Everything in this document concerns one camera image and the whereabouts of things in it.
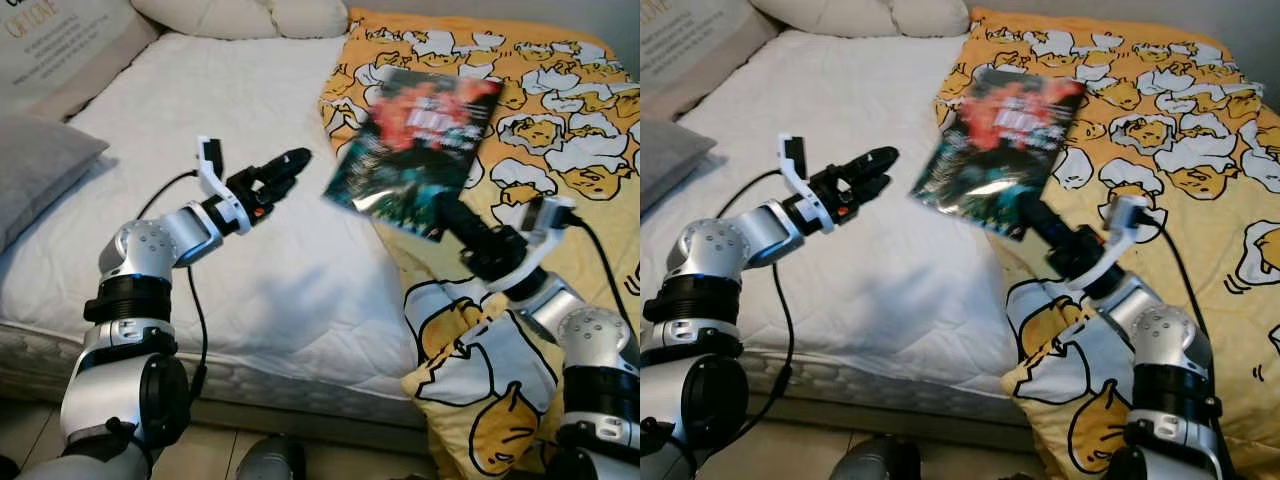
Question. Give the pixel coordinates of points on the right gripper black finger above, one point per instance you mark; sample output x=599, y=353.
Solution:
x=1041, y=218
x=458, y=218

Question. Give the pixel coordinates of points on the dark cover book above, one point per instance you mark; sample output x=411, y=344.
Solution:
x=1000, y=140
x=420, y=140

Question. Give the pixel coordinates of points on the yellow cartoon egg blanket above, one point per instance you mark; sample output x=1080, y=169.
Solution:
x=560, y=130
x=1170, y=130

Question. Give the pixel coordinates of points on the grey pillow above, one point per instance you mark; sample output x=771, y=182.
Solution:
x=665, y=160
x=40, y=170

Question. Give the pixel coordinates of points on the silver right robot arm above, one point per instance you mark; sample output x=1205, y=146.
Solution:
x=1170, y=345
x=595, y=345

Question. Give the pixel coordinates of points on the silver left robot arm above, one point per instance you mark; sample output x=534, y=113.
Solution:
x=710, y=250
x=130, y=250

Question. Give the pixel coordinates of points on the white quilted mattress pad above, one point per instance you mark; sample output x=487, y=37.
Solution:
x=880, y=120
x=250, y=120

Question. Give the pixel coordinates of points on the grey quilted mattress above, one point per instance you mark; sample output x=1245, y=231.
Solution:
x=250, y=385
x=900, y=385

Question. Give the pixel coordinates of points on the white ornament-print headboard cushion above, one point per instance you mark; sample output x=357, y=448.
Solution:
x=50, y=50
x=680, y=40

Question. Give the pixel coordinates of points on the grey left robot leg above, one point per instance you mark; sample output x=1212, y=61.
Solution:
x=270, y=460
x=875, y=460

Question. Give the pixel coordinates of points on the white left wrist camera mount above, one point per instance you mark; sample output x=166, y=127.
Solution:
x=232, y=210
x=815, y=210

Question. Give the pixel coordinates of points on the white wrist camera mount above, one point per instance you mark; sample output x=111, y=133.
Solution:
x=1128, y=215
x=550, y=215
x=815, y=210
x=232, y=210

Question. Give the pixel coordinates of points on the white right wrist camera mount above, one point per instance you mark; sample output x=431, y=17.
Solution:
x=1128, y=215
x=550, y=215

